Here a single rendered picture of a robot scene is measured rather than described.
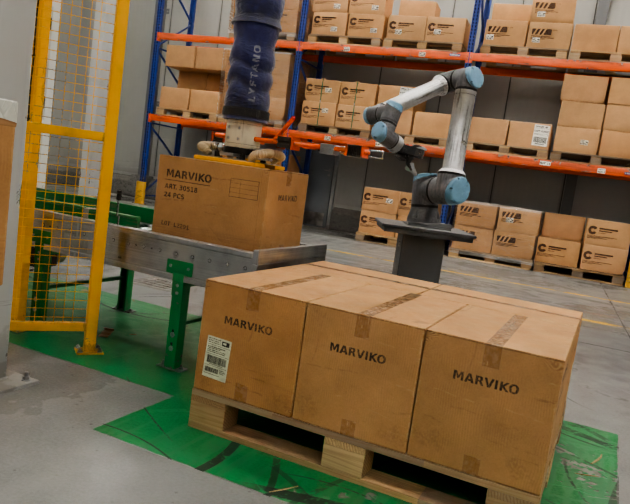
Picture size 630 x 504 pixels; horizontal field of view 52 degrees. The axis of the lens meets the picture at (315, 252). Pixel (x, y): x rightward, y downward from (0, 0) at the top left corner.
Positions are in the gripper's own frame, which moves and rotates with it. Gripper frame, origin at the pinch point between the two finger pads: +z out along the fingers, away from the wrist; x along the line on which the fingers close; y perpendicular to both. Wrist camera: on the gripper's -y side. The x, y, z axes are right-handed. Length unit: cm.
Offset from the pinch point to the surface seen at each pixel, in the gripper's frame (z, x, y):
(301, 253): -47, 70, 6
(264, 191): -82, 53, 5
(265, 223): -75, 66, 5
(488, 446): -67, 111, -128
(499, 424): -69, 104, -130
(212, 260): -89, 90, 10
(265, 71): -90, -1, 30
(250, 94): -93, 12, 30
